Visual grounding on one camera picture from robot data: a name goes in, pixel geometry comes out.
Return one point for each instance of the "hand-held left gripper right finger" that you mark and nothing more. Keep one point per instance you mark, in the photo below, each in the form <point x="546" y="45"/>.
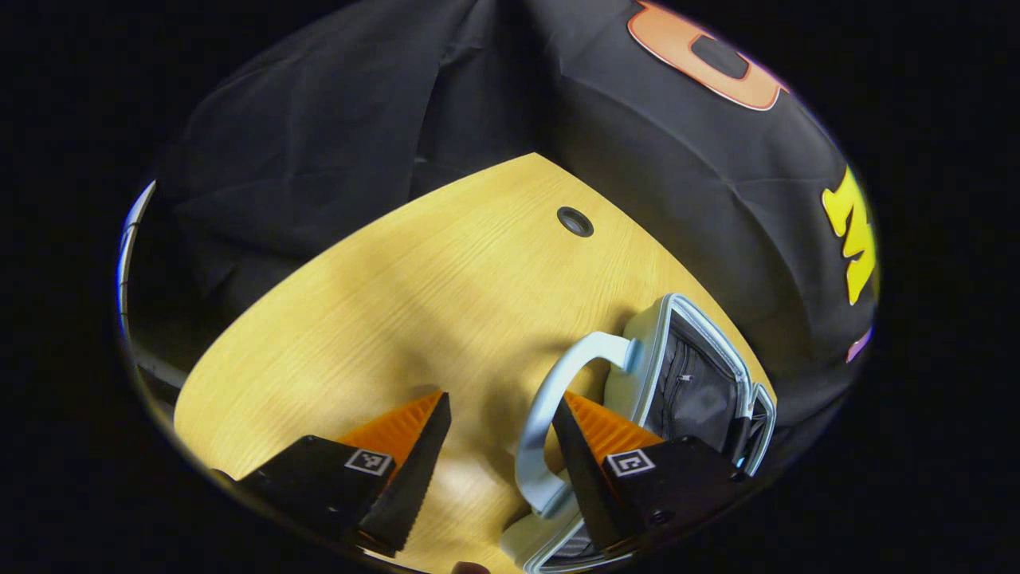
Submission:
<point x="590" y="486"/>

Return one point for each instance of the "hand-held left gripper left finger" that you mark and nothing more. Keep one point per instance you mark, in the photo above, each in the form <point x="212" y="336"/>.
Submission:
<point x="410" y="486"/>

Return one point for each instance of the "pale blue small suitcase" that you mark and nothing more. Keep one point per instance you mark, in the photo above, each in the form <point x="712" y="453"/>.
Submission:
<point x="685" y="383"/>

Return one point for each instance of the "black backdrop cloth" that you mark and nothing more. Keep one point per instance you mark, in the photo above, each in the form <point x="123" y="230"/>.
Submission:
<point x="358" y="119"/>

